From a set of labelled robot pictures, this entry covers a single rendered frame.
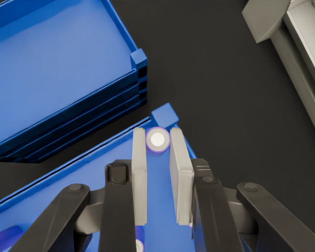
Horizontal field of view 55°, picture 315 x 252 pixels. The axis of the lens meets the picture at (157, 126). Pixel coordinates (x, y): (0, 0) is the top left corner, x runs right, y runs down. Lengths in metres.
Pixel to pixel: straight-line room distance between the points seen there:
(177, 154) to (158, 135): 0.04
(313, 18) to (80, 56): 0.47
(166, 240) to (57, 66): 0.35
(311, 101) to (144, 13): 0.48
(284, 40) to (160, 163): 0.57
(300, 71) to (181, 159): 0.69
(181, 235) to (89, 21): 0.39
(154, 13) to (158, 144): 0.67
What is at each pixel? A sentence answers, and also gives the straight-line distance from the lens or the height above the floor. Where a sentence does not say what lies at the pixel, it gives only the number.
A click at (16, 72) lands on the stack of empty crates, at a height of 0.24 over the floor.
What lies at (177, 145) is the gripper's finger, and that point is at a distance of 0.18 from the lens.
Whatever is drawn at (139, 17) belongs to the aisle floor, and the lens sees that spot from 0.85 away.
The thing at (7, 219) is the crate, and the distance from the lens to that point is 0.38.
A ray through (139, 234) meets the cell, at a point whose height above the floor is 0.45.
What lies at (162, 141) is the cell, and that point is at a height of 0.55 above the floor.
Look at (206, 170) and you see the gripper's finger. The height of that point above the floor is 0.59.
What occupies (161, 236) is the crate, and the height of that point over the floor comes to 0.40.
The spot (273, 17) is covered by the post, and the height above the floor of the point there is 0.12.
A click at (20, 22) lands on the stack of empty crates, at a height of 0.24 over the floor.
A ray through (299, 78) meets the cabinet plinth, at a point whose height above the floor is 0.04.
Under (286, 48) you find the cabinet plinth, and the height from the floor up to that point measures 0.04.
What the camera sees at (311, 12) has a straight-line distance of 0.73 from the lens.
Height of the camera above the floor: 0.75
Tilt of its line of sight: 82 degrees down
